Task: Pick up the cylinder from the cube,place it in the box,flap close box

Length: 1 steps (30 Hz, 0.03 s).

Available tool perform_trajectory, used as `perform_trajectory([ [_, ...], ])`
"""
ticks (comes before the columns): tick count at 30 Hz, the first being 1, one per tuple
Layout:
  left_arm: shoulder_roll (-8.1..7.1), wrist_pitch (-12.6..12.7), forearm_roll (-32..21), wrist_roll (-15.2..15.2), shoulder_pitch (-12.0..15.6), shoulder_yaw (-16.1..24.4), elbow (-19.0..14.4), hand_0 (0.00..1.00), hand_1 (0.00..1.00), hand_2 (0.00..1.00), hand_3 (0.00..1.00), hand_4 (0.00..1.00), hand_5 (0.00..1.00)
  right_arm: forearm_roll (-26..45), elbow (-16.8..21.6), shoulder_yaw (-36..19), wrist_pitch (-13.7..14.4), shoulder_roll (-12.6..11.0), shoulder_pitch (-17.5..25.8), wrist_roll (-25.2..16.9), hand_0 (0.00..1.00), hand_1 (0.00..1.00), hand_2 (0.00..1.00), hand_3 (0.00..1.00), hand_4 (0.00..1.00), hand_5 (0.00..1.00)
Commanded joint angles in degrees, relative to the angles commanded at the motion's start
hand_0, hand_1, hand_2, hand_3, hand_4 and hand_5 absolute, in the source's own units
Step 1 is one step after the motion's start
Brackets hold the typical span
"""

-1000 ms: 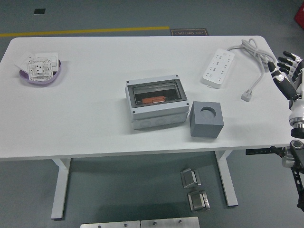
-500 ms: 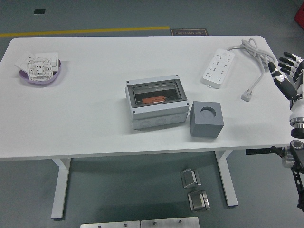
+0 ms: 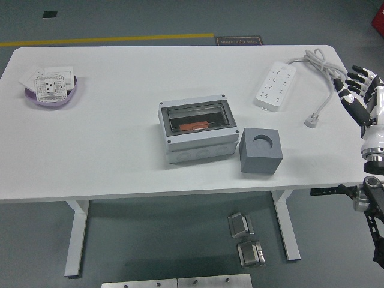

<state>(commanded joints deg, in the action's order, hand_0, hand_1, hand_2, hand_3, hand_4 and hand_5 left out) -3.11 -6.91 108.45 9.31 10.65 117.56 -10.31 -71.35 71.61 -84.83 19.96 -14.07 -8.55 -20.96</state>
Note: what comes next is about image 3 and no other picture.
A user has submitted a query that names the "white switch plate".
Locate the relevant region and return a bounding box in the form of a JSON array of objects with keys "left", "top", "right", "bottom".
[{"left": 44, "top": 65, "right": 75, "bottom": 91}]

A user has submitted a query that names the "yellow floor tape line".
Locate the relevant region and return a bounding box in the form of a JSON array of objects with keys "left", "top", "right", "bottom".
[{"left": 0, "top": 32, "right": 215, "bottom": 48}]

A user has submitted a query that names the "robot right hand white shell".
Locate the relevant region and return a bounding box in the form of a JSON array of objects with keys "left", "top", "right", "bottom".
[{"left": 334, "top": 64, "right": 384, "bottom": 152}]

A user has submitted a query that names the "red object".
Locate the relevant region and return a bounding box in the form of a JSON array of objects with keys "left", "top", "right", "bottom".
[{"left": 371, "top": 5, "right": 384, "bottom": 31}]

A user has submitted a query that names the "transparent hinged box lid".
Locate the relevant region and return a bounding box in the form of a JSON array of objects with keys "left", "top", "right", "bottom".
[{"left": 163, "top": 103, "right": 233, "bottom": 134}]

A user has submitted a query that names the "metal hinge bracket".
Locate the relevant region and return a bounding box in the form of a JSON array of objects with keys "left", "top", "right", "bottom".
[
  {"left": 236, "top": 239, "right": 266, "bottom": 268},
  {"left": 227, "top": 212, "right": 255, "bottom": 239}
]

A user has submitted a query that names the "purple bowl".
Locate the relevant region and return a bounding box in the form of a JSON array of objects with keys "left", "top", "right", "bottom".
[{"left": 23, "top": 74, "right": 79, "bottom": 106}]

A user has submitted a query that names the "dark floor sign with lettering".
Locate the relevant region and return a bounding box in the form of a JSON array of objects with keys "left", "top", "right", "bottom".
[{"left": 214, "top": 35, "right": 263, "bottom": 46}]

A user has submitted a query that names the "grey cube with round hole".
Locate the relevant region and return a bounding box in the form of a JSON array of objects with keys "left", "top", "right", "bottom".
[{"left": 239, "top": 127, "right": 283, "bottom": 175}]

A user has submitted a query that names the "white printed socket panel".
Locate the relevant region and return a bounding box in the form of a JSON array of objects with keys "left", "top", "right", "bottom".
[{"left": 34, "top": 73, "right": 67, "bottom": 103}]

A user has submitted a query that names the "grey metal plate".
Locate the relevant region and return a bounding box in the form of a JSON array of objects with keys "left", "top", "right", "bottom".
[
  {"left": 101, "top": 278, "right": 178, "bottom": 288},
  {"left": 178, "top": 273, "right": 253, "bottom": 288}
]

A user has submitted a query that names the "orange cylinder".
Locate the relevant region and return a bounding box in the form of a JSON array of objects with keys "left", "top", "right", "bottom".
[{"left": 179, "top": 121, "right": 211, "bottom": 133}]

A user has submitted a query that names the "white power cord with plug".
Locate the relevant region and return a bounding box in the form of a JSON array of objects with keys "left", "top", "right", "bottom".
[{"left": 286, "top": 49, "right": 349, "bottom": 129}]

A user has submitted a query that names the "white table leg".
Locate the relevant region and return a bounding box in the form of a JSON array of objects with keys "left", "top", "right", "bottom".
[
  {"left": 271, "top": 188, "right": 301, "bottom": 261},
  {"left": 64, "top": 199, "right": 91, "bottom": 277}
]

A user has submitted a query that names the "white card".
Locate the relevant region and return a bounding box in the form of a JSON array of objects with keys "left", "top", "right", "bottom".
[{"left": 17, "top": 64, "right": 46, "bottom": 91}]

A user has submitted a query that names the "black table control panel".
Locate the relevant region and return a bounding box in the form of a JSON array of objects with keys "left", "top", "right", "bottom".
[{"left": 310, "top": 187, "right": 341, "bottom": 196}]

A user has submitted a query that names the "grey plastic junction box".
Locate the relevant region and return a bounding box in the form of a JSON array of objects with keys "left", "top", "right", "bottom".
[{"left": 158, "top": 94, "right": 240, "bottom": 164}]

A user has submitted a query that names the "white power strip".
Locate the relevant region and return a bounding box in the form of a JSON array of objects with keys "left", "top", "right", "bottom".
[{"left": 254, "top": 61, "right": 298, "bottom": 112}]

